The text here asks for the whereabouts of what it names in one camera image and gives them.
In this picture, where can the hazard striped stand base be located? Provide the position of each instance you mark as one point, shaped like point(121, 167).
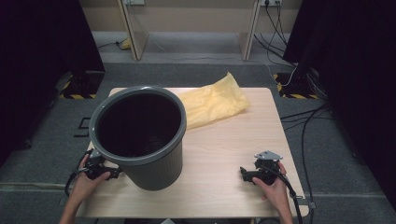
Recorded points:
point(299, 88)
point(79, 85)

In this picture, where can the small yellow object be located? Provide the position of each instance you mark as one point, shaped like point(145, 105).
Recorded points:
point(126, 44)

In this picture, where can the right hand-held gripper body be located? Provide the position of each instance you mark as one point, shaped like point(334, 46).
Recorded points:
point(267, 169)

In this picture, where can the pale grey object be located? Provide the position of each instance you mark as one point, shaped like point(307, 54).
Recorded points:
point(167, 221)

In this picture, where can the white wall socket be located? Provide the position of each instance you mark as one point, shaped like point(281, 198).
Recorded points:
point(134, 2)
point(271, 2)

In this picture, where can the yellow garbage bag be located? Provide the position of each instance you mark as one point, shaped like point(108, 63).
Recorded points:
point(214, 102)

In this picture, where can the dark grey trash bin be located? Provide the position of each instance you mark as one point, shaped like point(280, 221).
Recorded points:
point(155, 174)

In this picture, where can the grey tape strip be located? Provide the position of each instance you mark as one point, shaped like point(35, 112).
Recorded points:
point(309, 205)

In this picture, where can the person's right hand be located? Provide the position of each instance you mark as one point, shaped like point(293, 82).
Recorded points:
point(275, 194)

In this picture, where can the black curtain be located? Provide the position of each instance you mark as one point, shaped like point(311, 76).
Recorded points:
point(37, 62)
point(358, 77)

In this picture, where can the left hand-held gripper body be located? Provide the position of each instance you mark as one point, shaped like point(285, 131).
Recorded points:
point(93, 166)

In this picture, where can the person's left hand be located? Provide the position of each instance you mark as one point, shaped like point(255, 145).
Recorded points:
point(85, 186)

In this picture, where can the beige desk leg panel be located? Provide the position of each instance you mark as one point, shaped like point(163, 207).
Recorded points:
point(134, 34)
point(249, 34)

